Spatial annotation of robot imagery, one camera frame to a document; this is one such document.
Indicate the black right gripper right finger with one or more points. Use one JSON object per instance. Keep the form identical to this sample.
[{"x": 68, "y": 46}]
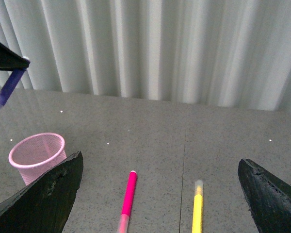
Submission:
[{"x": 268, "y": 197}]

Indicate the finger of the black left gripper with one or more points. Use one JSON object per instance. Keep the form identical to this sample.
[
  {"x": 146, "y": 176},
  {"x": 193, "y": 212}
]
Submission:
[{"x": 9, "y": 60}]

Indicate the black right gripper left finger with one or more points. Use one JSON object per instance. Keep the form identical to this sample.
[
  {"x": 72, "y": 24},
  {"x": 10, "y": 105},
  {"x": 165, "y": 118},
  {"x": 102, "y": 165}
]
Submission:
[{"x": 45, "y": 205}]

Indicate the purple marker pen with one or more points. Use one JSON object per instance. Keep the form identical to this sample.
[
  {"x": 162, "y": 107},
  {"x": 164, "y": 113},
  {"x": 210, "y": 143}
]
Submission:
[{"x": 10, "y": 85}]

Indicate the pink marker pen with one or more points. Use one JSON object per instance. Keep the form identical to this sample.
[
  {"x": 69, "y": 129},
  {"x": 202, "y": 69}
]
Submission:
[{"x": 127, "y": 203}]

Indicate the pink mesh cup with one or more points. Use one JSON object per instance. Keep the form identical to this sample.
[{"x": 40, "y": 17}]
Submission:
[{"x": 36, "y": 154}]

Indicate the yellow marker pen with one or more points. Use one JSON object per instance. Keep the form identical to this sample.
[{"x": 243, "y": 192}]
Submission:
[{"x": 198, "y": 207}]

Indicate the white pleated curtain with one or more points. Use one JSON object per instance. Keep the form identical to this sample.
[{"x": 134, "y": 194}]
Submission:
[{"x": 231, "y": 53}]

